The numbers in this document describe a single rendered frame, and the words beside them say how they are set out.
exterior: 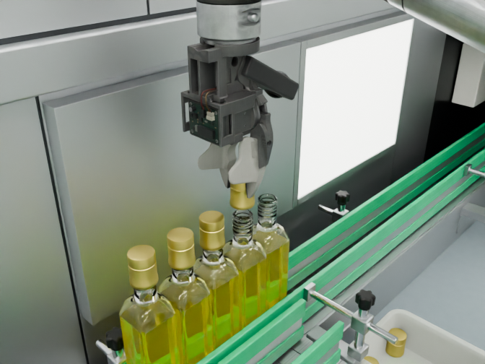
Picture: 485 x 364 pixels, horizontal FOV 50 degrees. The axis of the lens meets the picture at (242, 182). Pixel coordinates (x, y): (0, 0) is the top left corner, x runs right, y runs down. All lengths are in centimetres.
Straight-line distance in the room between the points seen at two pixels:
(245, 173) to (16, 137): 28
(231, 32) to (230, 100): 8
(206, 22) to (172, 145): 24
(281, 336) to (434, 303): 49
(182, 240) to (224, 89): 19
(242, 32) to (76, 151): 26
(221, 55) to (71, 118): 20
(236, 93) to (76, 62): 20
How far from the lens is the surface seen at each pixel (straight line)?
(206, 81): 62
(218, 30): 60
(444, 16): 58
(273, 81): 67
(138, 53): 72
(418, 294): 128
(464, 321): 124
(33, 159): 70
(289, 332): 88
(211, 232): 70
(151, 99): 73
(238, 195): 71
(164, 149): 77
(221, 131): 61
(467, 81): 170
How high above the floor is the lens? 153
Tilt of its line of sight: 28 degrees down
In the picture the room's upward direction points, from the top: straight up
